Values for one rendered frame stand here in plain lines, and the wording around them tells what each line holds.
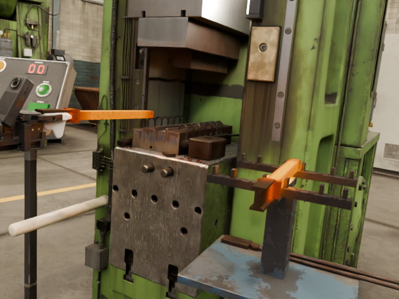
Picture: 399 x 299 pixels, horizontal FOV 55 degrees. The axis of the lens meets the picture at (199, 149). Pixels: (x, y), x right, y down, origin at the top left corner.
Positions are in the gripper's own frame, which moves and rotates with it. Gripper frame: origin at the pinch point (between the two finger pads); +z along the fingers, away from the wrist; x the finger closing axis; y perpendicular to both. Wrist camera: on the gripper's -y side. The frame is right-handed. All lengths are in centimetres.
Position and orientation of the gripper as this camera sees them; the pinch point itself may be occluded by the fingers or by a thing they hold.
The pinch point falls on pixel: (64, 113)
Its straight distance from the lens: 99.9
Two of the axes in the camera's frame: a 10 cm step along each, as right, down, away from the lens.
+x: 8.7, 1.7, -4.7
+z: 4.9, -1.3, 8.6
